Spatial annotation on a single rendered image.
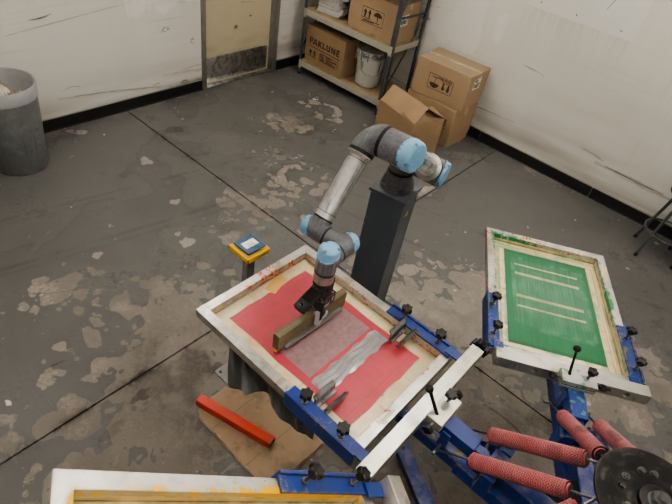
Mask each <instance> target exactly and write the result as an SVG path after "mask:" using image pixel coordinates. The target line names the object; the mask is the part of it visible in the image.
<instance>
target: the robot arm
mask: <svg viewBox="0 0 672 504"><path fill-rule="evenodd" d="M348 149H349V153H348V155H347V157H346V159H345V160H344V162H343V164H342V166H341V167H340V169H339V171H338V173H337V175H336V176H335V178H334V180H333V182H332V183H331V185H330V187H329V189H328V190H327V192H326V194H325V196H324V197H323V199H322V201H321V203H320V204H319V206H318V208H317V210H316V211H315V213H314V215H307V216H305V218H304V219H303V220H302V222H301V224H300V231H301V232H302V233H303V234H304V235H306V236H307V237H308V238H310V239H312V240H314V241H315V242H317V243H319V244H320V246H319V249H318V251H317V258H316V263H315V268H314V273H313V280H312V283H313V285H312V286H311V287H310V288H309V289H308V290H307V291H306V292H305V293H304V294H303V295H302V296H301V297H300V298H299V300H298V301H297V302H296V303H295V304H294V307H295V309H296V310H297V311H298V312H300V313H301V314H305V313H306V312H307V311H309V310H310V309H311V308H312V307H314V308H315V309H317V310H316V311H315V312H314V314H315V318H314V325H315V326H317V325H319V324H320V322H321V321H322V319H323V318H324V317H325V316H326V315H327V314H328V311H327V310H326V309H325V305H326V304H327V303H328V302H329V300H330V303H329V304H331V303H332V302H334V299H335V295H336V291H335V290H333V287H334V283H335V278H336V277H335V273H336V269H337V266H338V265H339V264H340V263H342V262H343V261H344V260H345V259H347V258H348V257H349V256H351V255H353V254H354V252H355V251H356V250H358V248H359V247H360V241H359V238H358V237H357V235H355V234H354V233H352V232H347V233H344V234H342V233H340V232H339V231H337V230H335V229H334V228H332V227H331V225H332V223H333V221H334V219H335V218H336V216H337V214H338V212H339V211H340V209H341V207H342V206H343V204H344V202H345V200H346V199H347V197H348V195H349V194H350V192H351V190H352V188H353V187H354V185H355V183H356V182H357V180H358V178H359V176H360V175H361V173H362V171H363V169H364V168H365V166H366V164H367V163H368V162H371V161H372V160H373V158H374V157H375V156H376V157H378V158H380V159H382V160H384V161H386V162H388V163H389V166H388V169H387V171H386V172H385V173H384V175H383V176H382V178H381V181H380V186H381V188H382V189H383V190H384V191H385V192H387V193H389V194H391V195H394V196H408V195H410V194H411V193H412V191H413V188H414V181H413V175H414V176H415V177H417V178H419V179H421V180H423V181H425V182H427V183H429V184H431V185H432V186H435V187H440V186H441V185H442V184H443V182H444V181H445V179H446V177H447V176H448V174H449V171H450V169H451V163H450V162H448V161H447V160H444V159H442V158H440V157H439V156H437V155H436V154H434V153H430V152H428V151H426V150H427V148H426V145H425V144H424V143H423V142H422V141H421V140H419V139H417V138H414V137H412V136H410V135H408V134H406V133H404V132H401V131H399V130H397V129H395V128H393V127H391V126H389V125H387V124H375V125H372V126H370V127H368V128H366V129H364V130H363V131H362V132H360V133H359V134H358V135H357V136H356V137H355V138H354V140H353V141H352V143H351V144H350V146H349V148H348ZM331 291H332V292H333V293H331ZM333 296H334V298H333V300H332V297H333ZM331 300H332V301H331Z"/></svg>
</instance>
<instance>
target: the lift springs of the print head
mask: <svg viewBox="0 0 672 504"><path fill-rule="evenodd" d="M549 404H550V405H551V406H552V407H553V408H554V409H555V410H556V411H557V414H556V420H557V421H558V422H559V423H560V425H561V426H562V427H563V428H564V429H565V430H566V431H567V432H568V433H569V434H570V435H571V436H572V437H573V439H574V440H575V441H576V442H577V443H578V444H579V445H580V446H581V447H582V448H583V449H581V448H577V447H573V446H569V445H565V444H561V443H557V442H552V441H548V440H544V439H540V438H536V437H532V436H528V435H524V434H520V433H516V432H512V431H508V430H504V429H500V428H496V427H491V428H490V429H489V431H488V432H485V431H481V430H477V429H473V428H471V429H472V430H473V431H475V432H479V433H482V434H486V435H487V437H488V440H489V442H490V443H494V444H497V445H501V446H505V447H508V448H512V449H515V450H519V451H523V452H526V453H530V454H534V455H537V456H541V457H545V458H548V459H552V460H556V461H559V462H563V463H566V464H570V465H574V466H577V467H581V468H586V467H587V466H588V465H589V463H590V462H592V463H596V464H597V462H598V461H599V459H600V458H601V457H602V456H603V455H604V454H605V453H607V452H608V451H609V450H608V449H607V448H606V447H605V446H604V445H603V444H602V443H601V442H600V441H599V440H598V439H597V438H596V437H595V436H594V435H593V434H591V433H590V432H589V431H588V430H587V429H586V428H585V427H584V426H583V425H582V424H581V423H580V422H579V421H578V420H577V419H576V418H575V417H574V416H573V415H572V414H571V413H570V412H569V411H567V410H560V411H559V410H558V409H557V408H556V407H555V406H554V405H553V404H552V403H551V402H550V403H549ZM588 416H589V415H588ZM589 419H590V420H591V421H593V422H594V423H593V425H592V428H593V430H594V432H595V433H597V434H598V435H599V436H600V437H601V438H602V439H603V440H604V441H605V442H606V443H607V444H608V445H609V446H610V447H611V448H612V449H615V448H621V447H632V448H636V447H635V446H634V445H632V444H631V443H630V442H629V441H628V440H627V439H625V438H624V437H623V436H622V435H621V434H620V433H618V432H617V431H616V430H615V429H614V428H612V427H611V426H610V425H609V424H608V423H607V422H605V421H604V420H602V419H599V420H596V421H595V420H594V419H593V418H592V417H590V416H589ZM437 451H439V452H442V453H445V454H448V455H452V456H455V457H458V458H461V459H464V460H467V461H468V465H469V468H470V469H472V470H475V471H478V472H481V473H484V474H487V475H490V476H493V477H496V478H499V479H503V480H506V481H509V482H512V483H515V484H518V485H521V486H524V487H527V488H530V489H533V490H536V491H539V492H542V493H545V494H548V495H552V496H555V497H558V498H561V499H564V501H562V502H560V503H558V504H578V503H577V502H576V500H575V499H573V500H572V498H571V497H572V495H573V494H576V495H579V496H582V497H585V498H588V499H589V500H587V501H585V502H583V503H581V504H589V503H591V502H594V501H597V499H596V496H595V497H593V496H590V495H586V494H583V493H580V492H577V491H574V490H573V485H572V483H571V481H569V480H566V479H562V478H559V477H556V476H552V475H549V474H546V473H542V472H539V471H535V470H532V469H529V468H525V467H522V466H519V465H515V464H512V463H509V462H505V461H502V460H498V459H495V458H492V457H488V456H485V455H482V454H478V453H475V452H473V453H472V454H470V456H469V458H467V457H464V456H460V455H457V454H454V453H451V452H448V451H444V450H441V449H437ZM590 457H591V458H592V459H590Z"/></svg>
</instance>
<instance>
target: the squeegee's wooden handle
mask: <svg viewBox="0 0 672 504"><path fill-rule="evenodd" d="M346 295H347V292H346V291H345V290H344V289H340V290H339V291H337V292H336V295H335V299H334V302H332V303H331V304H329V303H330V300H329V302H328V303H327V304H326V305H325V309H326V310H327V311H328V314H327V315H329V314H330V313H332V312H333V311H334V310H336V309H337V308H339V307H342V306H344V304H345V300H346ZM316 310H317V309H315V308H314V307H313V308H312V309H310V310H309V311H307V312H306V313H305V314H303V315H301V316H300V317H298V318H297V319H295V320H294V321H292V322H291V323H289V324H288V325H286V326H285V327H283V328H282V329H280V330H279V331H277V332H276V333H274V335H273V344H272V347H273V348H275V349H276V350H277V351H279V350H281V349H282V348H283V347H284V345H286V344H287V343H288V342H290V341H291V340H293V339H294V338H296V337H297V336H299V335H300V334H301V333H303V332H304V331H306V330H307V329H309V328H310V327H311V326H313V325H314V318H315V314H314V312H315V311H316ZM327 315H326V316H327ZM326 316H325V317H326Z"/></svg>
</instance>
